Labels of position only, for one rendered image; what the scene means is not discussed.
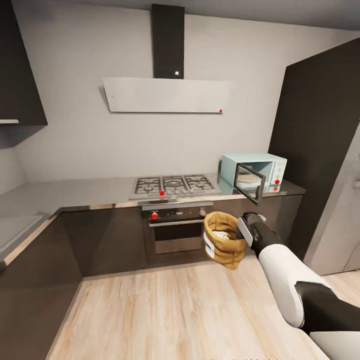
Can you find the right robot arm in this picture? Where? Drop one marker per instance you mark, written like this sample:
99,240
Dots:
305,300

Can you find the drop in sink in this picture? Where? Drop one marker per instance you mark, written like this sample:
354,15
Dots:
12,227

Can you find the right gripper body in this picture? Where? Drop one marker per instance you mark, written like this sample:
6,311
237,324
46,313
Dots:
238,233

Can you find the range hood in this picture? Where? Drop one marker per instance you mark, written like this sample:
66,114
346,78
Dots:
169,91

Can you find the burner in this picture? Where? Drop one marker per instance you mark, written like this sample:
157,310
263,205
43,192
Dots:
150,187

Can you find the popcorn bag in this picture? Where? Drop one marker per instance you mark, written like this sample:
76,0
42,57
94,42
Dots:
226,251

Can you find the microwave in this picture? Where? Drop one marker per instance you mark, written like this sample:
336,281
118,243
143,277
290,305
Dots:
250,172

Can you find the cabinet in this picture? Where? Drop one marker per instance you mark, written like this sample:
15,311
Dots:
20,102

